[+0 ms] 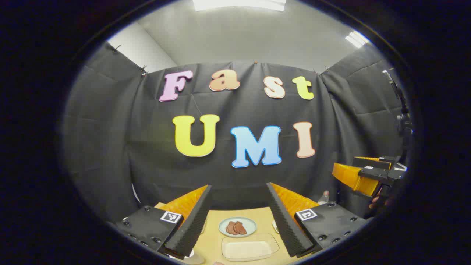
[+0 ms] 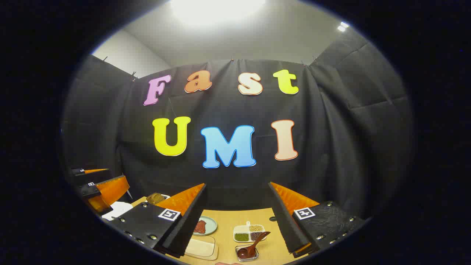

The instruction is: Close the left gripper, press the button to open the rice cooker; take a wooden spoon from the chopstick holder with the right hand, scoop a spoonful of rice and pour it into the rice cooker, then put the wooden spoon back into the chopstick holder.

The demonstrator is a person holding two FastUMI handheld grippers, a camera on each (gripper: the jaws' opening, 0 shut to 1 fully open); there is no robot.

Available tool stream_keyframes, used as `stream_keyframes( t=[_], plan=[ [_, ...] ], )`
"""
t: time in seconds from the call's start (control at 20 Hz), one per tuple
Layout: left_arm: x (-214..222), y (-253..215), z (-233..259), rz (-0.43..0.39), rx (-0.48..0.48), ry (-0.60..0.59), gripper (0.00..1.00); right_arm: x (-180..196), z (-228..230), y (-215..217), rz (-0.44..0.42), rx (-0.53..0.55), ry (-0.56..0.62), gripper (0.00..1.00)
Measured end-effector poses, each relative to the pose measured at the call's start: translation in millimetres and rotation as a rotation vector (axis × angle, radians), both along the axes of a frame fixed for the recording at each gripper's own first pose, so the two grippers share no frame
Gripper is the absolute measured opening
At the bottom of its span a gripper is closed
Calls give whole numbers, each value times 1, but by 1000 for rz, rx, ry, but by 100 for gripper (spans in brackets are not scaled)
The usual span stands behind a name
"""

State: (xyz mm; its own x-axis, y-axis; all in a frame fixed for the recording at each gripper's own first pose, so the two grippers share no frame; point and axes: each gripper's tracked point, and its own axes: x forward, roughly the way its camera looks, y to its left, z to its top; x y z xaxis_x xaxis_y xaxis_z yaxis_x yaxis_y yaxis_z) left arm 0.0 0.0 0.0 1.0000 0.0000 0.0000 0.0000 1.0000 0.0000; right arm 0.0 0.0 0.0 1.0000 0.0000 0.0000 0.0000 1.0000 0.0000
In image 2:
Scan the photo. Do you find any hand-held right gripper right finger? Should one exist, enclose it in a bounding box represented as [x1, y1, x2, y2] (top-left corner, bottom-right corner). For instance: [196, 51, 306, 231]
[268, 181, 368, 258]

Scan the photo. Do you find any brown wooden spoon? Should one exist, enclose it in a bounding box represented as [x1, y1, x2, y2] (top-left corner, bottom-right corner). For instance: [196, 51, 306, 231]
[237, 231, 271, 259]

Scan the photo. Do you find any brown bread slice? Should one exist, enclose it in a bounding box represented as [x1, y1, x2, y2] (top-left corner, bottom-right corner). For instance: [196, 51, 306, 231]
[146, 192, 166, 205]

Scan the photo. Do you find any white divided dish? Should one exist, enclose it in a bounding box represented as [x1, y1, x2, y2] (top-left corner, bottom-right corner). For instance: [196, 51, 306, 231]
[233, 222, 266, 243]

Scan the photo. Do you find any clear plastic tray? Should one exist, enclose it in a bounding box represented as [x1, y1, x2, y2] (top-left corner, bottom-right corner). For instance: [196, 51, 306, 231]
[184, 235, 219, 261]

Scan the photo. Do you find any black backdrop cloth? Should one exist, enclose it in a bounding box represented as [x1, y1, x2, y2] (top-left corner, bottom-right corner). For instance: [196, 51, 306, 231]
[61, 28, 414, 221]

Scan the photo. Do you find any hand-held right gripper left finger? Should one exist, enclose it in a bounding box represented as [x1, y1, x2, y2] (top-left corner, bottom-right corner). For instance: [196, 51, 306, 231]
[110, 183, 207, 259]

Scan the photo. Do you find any large ceiling light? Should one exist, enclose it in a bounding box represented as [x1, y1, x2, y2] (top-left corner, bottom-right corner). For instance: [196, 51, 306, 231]
[170, 0, 266, 23]

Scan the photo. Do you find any beige board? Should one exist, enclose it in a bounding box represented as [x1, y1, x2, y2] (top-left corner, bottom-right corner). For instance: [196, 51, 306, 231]
[186, 238, 215, 257]

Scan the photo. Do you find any clear square chopstick holder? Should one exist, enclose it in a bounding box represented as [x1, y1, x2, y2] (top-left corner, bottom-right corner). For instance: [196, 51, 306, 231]
[235, 245, 259, 262]

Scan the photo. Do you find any pale green plate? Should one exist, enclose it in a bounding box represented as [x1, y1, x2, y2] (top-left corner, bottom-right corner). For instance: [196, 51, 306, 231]
[193, 216, 217, 236]

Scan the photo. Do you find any white rice cooker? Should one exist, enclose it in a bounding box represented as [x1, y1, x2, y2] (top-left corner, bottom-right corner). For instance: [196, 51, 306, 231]
[101, 201, 134, 221]

